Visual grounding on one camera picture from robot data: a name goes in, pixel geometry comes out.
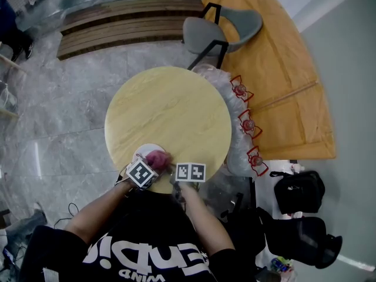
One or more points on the brown slatted wooden step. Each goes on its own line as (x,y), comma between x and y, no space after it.
(123,25)

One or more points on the person's left forearm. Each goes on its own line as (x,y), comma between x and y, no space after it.
(97,209)

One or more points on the black backpack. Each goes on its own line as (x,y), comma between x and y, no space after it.
(296,236)

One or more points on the round wooden table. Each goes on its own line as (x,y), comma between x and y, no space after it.
(167,113)

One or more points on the pink cloth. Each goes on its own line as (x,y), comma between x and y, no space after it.
(158,159)

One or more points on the person's right forearm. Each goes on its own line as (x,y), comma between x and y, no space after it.
(205,222)

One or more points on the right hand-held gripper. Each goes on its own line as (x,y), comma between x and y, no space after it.
(190,172)

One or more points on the colourful small items pile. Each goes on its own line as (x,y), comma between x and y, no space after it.
(282,264)

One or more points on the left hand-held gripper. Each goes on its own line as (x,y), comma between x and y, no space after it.
(142,172)

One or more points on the black bag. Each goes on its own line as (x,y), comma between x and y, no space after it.
(299,191)

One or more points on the person's black printed t-shirt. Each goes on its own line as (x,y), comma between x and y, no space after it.
(141,239)

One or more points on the orange wooden platform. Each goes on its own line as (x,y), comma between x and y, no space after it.
(279,69)

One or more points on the clear plastic bag of bottles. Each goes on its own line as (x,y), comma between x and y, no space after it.
(235,119)

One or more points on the grey chair with black frame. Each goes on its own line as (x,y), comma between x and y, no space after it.
(217,31)

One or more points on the white plate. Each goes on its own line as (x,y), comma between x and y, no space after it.
(144,151)

